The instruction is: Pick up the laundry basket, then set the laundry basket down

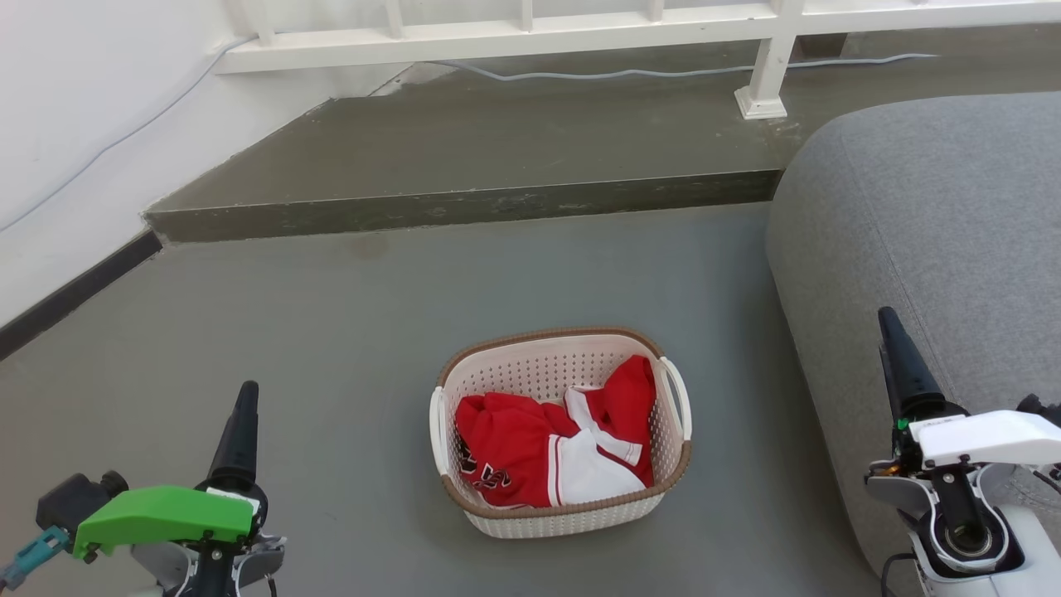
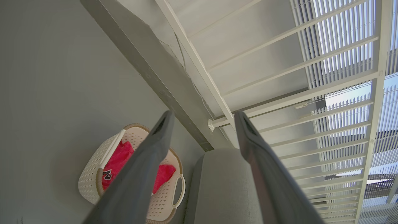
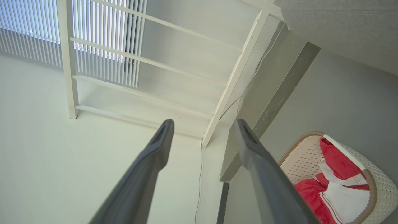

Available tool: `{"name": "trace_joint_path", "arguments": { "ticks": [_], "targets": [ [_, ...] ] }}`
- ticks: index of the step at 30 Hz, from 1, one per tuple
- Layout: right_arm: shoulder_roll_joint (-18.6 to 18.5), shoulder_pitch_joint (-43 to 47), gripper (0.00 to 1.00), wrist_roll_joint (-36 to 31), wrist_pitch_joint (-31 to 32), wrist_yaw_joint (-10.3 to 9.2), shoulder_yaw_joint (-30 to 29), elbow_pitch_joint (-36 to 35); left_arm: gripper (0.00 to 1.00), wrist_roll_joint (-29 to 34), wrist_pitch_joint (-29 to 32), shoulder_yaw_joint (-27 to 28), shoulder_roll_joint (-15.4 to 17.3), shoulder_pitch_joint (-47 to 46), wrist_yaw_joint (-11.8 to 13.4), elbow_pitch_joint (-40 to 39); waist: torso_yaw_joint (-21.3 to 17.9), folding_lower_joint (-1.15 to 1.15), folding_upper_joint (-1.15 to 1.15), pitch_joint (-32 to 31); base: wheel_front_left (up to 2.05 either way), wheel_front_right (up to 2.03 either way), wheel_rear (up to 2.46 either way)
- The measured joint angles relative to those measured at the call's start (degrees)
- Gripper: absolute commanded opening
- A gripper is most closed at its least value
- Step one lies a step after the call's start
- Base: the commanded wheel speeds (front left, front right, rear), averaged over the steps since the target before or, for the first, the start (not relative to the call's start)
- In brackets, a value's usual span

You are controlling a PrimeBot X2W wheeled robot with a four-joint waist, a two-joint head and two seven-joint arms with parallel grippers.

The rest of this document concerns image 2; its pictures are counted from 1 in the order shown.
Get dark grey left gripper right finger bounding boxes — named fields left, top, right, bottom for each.
left=234, top=111, right=324, bottom=224

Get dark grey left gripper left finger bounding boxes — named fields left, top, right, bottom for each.
left=82, top=110, right=175, bottom=224

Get cream perforated plastic laundry basket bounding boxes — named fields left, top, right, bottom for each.
left=78, top=123, right=186, bottom=224

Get red and white sports jersey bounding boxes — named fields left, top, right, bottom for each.
left=102, top=141, right=176, bottom=195

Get grey fabric sofa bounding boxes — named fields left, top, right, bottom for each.
left=183, top=148, right=265, bottom=224

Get white wooden railing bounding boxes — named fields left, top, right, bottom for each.
left=155, top=0, right=398, bottom=224

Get white window blinds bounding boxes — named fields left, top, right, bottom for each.
left=291, top=0, right=398, bottom=224

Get thin grey floor cable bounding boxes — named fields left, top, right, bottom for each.
left=174, top=33, right=230, bottom=142

